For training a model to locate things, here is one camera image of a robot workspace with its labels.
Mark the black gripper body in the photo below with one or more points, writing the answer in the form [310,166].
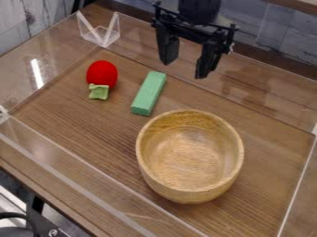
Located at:
[197,20]

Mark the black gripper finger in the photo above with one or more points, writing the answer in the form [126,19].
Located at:
[168,45]
[208,60]

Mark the red plush fruit green stem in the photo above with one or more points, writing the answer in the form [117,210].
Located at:
[102,78]

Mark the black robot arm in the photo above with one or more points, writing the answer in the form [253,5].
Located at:
[193,20]

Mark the green rectangular block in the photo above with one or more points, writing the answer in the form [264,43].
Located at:
[149,93]

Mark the wooden bowl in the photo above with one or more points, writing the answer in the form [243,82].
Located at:
[191,155]

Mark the clear acrylic corner bracket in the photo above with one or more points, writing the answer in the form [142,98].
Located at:
[101,35]

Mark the clear acrylic front wall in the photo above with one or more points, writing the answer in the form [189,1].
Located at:
[100,203]

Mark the black table leg frame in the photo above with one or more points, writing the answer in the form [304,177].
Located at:
[38,225]

